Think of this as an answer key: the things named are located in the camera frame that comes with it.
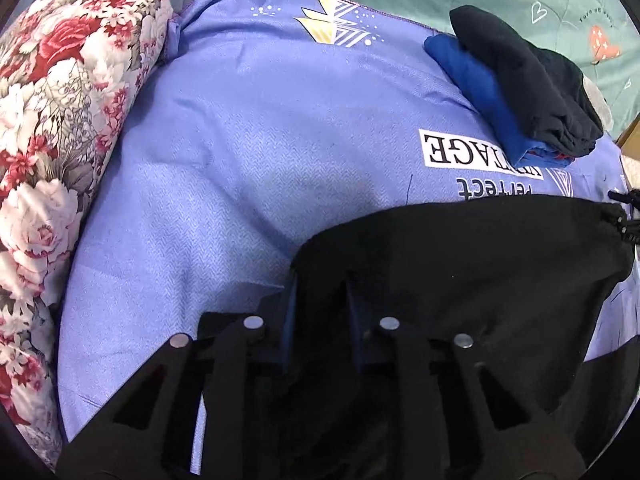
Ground black pants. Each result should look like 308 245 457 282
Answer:
197 196 640 480

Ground folded blue pants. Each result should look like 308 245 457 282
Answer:
424 34 563 168

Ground floral pillow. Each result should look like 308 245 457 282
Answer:
0 0 175 471

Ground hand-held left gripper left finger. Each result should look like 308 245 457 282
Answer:
55 279 299 480

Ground stack of folded dark clothes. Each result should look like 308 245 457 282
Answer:
449 5 605 161

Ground blue printed bed sheet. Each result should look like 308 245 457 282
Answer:
57 0 640 443

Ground wooden furniture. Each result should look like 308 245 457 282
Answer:
616 114 640 157

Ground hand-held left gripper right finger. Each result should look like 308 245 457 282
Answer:
344 279 587 480

